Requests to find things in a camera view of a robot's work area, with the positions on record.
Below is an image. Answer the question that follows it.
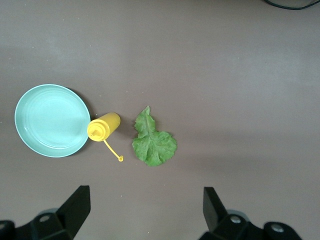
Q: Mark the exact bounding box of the mint green plate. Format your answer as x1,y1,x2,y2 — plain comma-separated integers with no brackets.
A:
14,83,92,158

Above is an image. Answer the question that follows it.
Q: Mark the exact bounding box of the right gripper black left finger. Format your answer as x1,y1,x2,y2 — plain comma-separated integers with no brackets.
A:
0,185,91,240

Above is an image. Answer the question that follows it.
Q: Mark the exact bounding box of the black table-edge cable loop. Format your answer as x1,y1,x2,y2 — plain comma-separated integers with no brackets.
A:
263,0,320,11

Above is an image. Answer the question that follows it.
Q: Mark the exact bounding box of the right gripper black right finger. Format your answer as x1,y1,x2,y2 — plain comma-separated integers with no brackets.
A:
199,186,303,240

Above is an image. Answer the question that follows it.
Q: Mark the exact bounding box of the green lettuce leaf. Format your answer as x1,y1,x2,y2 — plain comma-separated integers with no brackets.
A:
131,105,178,168

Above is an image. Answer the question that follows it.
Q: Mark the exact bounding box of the yellow mustard squeeze bottle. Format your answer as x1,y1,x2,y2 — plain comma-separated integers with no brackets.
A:
86,112,124,163

